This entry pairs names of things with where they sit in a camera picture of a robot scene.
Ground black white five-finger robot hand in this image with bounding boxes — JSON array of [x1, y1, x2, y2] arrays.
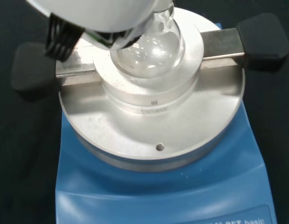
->
[[25, 0, 159, 63]]

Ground clear glass round-bottom flask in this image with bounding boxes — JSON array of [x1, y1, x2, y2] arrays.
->
[[109, 0, 186, 79]]

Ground silver heating block black handles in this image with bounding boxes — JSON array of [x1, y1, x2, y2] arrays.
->
[[11, 7, 289, 167]]

